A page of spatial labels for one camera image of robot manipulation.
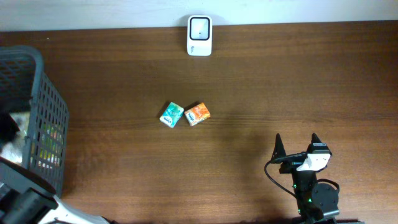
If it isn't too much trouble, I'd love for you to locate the teal tissue pack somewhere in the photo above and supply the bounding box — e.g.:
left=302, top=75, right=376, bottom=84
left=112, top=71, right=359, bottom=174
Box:
left=159, top=102, right=184, bottom=128

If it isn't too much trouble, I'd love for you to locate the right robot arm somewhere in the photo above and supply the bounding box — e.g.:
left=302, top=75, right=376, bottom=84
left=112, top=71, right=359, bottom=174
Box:
left=264, top=133, right=340, bottom=223

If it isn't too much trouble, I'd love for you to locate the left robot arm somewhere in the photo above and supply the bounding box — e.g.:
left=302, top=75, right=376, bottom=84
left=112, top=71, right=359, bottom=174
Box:
left=1, top=102, right=111, bottom=224

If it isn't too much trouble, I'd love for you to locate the white barcode scanner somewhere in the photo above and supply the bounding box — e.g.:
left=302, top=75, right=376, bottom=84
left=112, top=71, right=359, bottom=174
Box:
left=187, top=15, right=213, bottom=57

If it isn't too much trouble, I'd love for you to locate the green tea carton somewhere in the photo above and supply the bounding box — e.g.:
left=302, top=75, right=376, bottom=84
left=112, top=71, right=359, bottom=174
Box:
left=30, top=121, right=65, bottom=169

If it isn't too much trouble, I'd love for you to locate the orange tissue pack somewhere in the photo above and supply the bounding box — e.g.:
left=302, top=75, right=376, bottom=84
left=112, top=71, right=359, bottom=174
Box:
left=184, top=103, right=211, bottom=126

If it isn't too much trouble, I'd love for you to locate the grey plastic mesh basket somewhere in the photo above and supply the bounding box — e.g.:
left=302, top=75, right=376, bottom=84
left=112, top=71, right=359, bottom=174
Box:
left=1, top=45, right=70, bottom=196

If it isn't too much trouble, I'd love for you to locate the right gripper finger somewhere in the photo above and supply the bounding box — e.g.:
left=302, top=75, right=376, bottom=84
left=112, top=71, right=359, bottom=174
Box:
left=271, top=133, right=286, bottom=162
left=309, top=133, right=322, bottom=152

